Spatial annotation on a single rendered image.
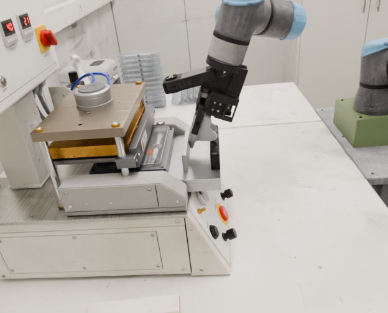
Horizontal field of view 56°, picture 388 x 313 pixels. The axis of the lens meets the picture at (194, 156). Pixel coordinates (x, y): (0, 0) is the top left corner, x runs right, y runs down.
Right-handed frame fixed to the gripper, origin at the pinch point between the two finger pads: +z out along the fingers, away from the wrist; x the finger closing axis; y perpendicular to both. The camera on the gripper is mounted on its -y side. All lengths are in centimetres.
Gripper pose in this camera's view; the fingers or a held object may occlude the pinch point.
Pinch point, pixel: (189, 141)
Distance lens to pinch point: 83.7
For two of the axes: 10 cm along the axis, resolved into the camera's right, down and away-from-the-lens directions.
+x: 0.4, -4.9, 8.7
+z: -2.6, 8.4, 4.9
